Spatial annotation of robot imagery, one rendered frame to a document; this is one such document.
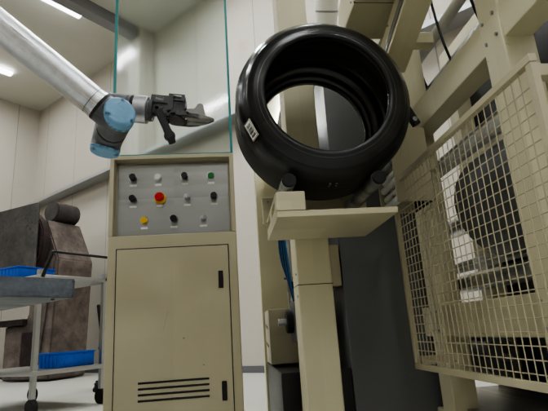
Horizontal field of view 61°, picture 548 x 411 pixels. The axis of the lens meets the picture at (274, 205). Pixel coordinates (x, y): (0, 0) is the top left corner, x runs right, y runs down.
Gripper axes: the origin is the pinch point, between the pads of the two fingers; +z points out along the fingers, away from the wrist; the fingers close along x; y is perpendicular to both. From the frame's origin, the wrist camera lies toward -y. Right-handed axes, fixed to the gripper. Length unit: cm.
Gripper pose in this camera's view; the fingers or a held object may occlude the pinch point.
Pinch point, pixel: (209, 121)
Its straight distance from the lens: 156.2
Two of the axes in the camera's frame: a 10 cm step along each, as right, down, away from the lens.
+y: 0.6, -9.6, 2.7
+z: 9.9, 0.8, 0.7
